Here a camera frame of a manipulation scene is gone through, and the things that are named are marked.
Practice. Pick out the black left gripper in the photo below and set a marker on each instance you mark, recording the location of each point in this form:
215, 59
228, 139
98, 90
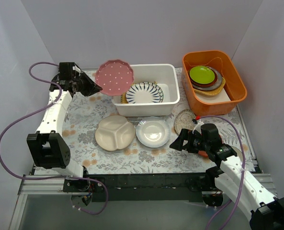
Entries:
83, 84

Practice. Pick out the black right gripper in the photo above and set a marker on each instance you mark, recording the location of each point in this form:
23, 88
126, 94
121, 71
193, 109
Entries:
185, 140

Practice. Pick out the pink polka dot plate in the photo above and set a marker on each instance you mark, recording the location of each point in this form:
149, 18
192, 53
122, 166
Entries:
114, 77

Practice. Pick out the pale blue rimmed plate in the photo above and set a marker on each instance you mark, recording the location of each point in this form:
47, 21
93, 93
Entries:
153, 132

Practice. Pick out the yellow bamboo mat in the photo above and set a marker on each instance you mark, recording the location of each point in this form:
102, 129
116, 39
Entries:
123, 97

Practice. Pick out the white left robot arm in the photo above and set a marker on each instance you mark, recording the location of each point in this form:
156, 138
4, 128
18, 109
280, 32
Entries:
47, 146

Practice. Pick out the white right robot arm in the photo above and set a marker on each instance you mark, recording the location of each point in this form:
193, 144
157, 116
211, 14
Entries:
262, 208

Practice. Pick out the white board in bin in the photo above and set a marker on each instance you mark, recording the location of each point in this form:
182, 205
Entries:
219, 98

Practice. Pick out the white plastic bin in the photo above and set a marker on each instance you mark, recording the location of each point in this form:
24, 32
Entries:
165, 76

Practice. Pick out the orange plastic bin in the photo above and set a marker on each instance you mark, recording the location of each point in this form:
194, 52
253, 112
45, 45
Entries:
211, 82

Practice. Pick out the speckled beige plate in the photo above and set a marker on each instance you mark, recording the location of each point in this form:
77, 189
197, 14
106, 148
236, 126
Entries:
184, 120

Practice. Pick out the floral table mat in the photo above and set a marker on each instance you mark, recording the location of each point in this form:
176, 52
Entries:
84, 114

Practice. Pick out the red brown plate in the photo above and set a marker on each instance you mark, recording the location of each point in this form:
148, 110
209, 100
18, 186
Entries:
203, 154

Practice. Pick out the woven yellow basket tray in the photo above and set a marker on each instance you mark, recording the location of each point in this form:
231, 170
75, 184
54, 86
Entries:
212, 92

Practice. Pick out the cream divided plate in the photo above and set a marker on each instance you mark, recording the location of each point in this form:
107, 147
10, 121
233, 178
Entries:
114, 133

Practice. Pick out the black rimmed white bowl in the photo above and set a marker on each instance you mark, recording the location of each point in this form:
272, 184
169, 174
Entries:
239, 153

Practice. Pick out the brown plate under green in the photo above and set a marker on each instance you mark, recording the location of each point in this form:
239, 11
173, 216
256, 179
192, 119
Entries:
207, 83

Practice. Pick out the grey round plate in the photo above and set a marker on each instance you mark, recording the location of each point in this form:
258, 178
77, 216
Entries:
211, 86

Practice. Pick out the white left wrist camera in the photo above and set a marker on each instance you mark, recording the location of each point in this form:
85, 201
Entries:
77, 69

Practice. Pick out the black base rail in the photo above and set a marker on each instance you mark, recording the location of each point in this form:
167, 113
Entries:
192, 187

